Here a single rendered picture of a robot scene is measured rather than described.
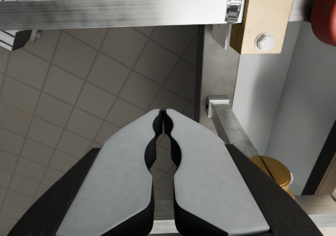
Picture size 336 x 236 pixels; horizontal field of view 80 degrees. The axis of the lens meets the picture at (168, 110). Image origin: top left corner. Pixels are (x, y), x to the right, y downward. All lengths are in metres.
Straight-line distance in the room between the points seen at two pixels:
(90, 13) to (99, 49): 0.93
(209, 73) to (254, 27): 0.21
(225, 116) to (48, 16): 0.32
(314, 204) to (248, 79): 0.33
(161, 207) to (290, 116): 0.42
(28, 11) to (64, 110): 1.16
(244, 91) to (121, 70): 0.79
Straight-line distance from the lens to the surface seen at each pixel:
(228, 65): 0.46
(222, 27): 0.36
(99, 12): 0.26
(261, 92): 0.61
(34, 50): 1.34
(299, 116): 0.58
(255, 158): 0.28
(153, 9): 0.25
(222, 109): 0.43
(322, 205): 0.37
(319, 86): 0.52
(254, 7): 0.26
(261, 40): 0.26
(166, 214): 0.30
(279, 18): 0.28
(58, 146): 1.63
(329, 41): 0.28
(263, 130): 0.68
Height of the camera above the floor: 1.11
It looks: 60 degrees down
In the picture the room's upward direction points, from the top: 178 degrees clockwise
